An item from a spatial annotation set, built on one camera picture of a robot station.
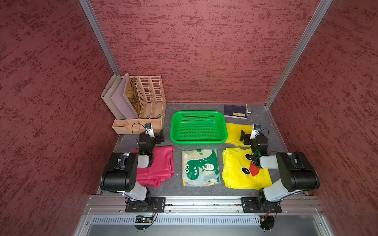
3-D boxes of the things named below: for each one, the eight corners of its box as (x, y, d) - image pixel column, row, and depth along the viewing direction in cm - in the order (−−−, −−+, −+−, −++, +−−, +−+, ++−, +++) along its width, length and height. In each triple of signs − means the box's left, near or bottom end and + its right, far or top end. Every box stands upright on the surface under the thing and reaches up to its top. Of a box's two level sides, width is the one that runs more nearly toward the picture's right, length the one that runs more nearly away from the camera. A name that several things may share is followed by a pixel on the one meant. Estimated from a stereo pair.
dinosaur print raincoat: (181, 186, 82) (180, 184, 78) (182, 151, 95) (182, 148, 92) (220, 186, 82) (221, 184, 79) (216, 151, 95) (217, 148, 92)
